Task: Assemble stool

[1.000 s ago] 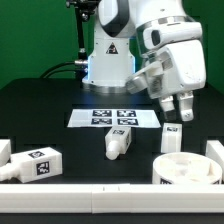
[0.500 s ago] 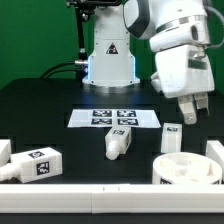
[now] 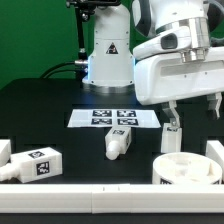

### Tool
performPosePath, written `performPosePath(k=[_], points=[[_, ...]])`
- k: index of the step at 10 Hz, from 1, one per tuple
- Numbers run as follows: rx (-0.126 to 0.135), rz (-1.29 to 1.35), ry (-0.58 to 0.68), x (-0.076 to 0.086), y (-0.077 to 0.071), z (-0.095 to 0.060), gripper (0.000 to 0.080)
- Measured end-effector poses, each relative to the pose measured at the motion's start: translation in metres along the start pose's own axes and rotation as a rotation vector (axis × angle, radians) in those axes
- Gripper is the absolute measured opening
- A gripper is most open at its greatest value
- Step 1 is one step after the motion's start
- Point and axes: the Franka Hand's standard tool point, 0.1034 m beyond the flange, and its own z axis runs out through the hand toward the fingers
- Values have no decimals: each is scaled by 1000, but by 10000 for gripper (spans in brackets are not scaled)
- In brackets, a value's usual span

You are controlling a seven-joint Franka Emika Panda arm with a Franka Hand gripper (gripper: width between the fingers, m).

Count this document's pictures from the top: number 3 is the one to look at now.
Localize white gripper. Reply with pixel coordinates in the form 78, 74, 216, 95
134, 47, 224, 127

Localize paper sheet with tags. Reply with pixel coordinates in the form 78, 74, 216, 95
68, 109, 161, 128

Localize white U-shaped obstacle fence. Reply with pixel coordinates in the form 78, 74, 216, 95
0, 138, 224, 215

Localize black cables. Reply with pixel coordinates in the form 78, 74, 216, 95
40, 61, 88, 80

